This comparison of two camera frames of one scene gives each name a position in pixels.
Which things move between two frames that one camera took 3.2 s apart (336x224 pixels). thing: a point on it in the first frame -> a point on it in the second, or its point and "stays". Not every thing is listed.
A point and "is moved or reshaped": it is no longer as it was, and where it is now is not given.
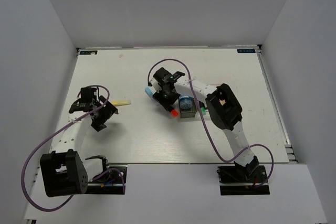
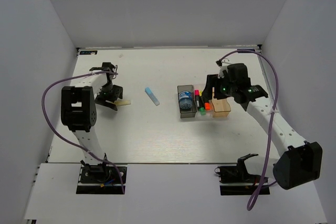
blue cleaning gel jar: [186, 102] stays
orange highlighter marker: [174, 113] is moved or reshaped
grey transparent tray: [188, 113] stays
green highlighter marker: [203, 112] stays
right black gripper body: [165, 98] -> [223, 87]
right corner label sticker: [246, 50] stays
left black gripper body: [104, 113] -> [109, 92]
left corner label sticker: [88, 52] stays
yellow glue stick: [117, 103] stays
